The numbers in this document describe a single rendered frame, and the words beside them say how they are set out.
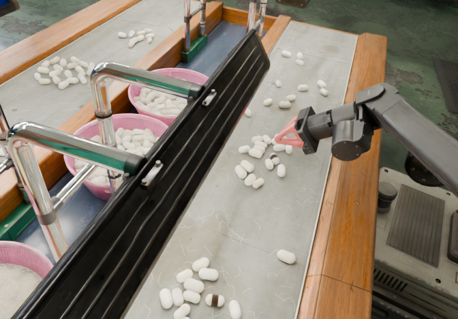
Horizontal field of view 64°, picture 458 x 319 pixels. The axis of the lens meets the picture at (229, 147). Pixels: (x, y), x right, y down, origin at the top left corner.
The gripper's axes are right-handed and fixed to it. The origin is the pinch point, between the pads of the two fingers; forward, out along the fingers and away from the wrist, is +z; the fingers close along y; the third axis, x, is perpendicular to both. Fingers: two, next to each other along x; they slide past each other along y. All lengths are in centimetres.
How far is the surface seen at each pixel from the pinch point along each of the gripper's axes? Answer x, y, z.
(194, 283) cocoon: 1.9, 37.5, 7.7
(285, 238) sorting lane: 11.7, 20.1, -0.8
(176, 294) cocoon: 0.8, 40.4, 9.6
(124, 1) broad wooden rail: -50, -71, 71
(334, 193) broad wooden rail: 15.0, 5.1, -8.2
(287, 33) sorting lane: -2, -81, 17
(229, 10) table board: -21, -95, 42
